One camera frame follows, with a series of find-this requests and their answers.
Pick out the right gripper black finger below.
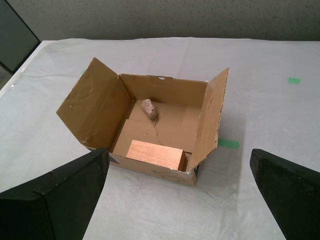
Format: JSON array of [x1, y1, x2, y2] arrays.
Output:
[[0, 146, 111, 240], [248, 148, 320, 240]]

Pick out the brown cardboard box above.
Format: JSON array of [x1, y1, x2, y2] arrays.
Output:
[[55, 56, 230, 187]]

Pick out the light wooden block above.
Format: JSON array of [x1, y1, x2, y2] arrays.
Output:
[[125, 139, 187, 172]]

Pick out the pinkish speckled granite rock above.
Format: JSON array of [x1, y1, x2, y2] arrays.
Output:
[[140, 98, 160, 121]]

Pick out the green tape strip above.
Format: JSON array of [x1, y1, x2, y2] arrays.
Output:
[[217, 138, 240, 149]]

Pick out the dark glass partition panel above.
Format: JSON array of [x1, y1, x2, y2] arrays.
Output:
[[0, 0, 41, 74]]

